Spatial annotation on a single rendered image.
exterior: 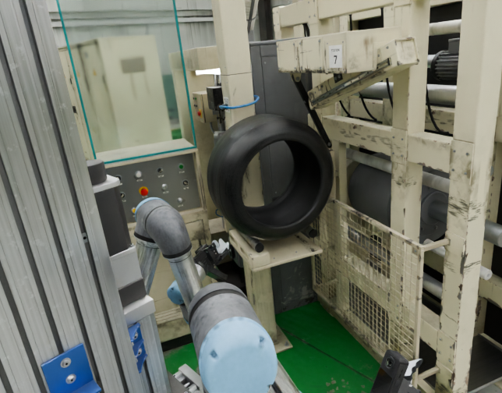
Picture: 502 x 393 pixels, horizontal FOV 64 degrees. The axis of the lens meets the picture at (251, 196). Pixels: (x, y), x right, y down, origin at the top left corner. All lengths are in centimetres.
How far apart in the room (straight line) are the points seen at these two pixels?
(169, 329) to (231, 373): 207
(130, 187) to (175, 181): 25
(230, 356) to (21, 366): 37
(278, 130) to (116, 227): 102
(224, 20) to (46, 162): 145
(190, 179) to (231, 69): 71
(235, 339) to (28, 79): 49
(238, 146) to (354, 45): 59
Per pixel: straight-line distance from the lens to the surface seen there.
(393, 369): 90
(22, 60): 71
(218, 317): 66
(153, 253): 137
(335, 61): 162
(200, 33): 1283
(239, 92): 204
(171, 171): 233
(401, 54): 158
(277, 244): 208
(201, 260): 155
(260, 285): 240
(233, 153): 169
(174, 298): 147
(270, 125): 173
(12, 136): 70
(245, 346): 62
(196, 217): 239
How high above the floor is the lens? 175
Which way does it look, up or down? 20 degrees down
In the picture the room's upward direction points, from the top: 6 degrees counter-clockwise
